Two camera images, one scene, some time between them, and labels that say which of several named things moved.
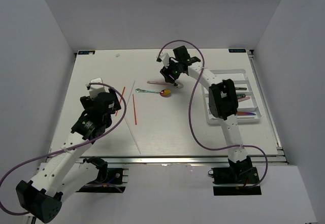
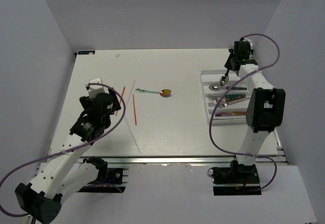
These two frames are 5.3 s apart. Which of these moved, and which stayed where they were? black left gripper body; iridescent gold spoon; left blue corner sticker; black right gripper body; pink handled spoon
Moved: pink handled spoon; black right gripper body
Stayed: iridescent gold spoon; left blue corner sticker; black left gripper body
